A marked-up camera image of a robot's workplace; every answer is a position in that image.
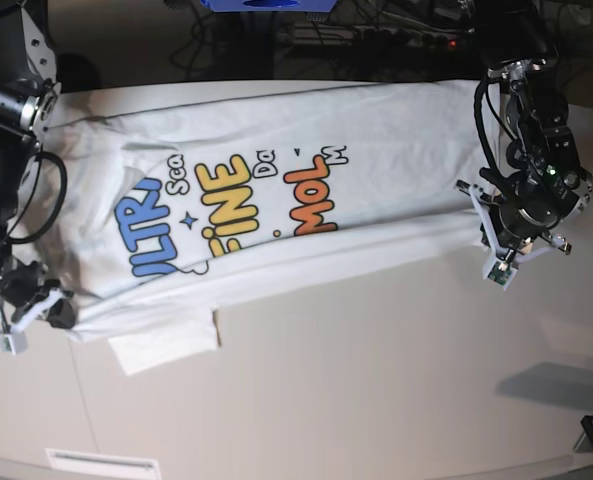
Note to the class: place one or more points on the white paper label sheet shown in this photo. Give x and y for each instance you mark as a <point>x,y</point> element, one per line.
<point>115,467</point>

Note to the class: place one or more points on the black power strip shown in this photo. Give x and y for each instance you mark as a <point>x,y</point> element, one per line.
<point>343,35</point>

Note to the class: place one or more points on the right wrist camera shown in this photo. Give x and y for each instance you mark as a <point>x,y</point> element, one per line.
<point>13,343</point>

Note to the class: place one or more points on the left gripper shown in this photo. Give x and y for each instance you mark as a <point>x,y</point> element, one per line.
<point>510,234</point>

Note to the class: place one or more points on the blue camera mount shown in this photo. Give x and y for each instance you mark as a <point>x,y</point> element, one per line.
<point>228,6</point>

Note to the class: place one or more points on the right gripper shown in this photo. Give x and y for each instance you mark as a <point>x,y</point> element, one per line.
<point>24,286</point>

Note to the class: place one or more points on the white printed T-shirt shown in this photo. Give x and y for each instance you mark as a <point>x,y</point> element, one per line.
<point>172,214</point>

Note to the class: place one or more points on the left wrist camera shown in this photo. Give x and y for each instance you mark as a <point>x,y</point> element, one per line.
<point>499,272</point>

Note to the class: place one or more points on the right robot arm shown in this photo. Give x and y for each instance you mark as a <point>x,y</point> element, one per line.
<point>29,90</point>

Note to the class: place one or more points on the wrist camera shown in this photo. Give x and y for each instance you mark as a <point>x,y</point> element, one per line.
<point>499,272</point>
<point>13,343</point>

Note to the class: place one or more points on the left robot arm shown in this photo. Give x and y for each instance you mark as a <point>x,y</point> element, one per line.
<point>547,184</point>

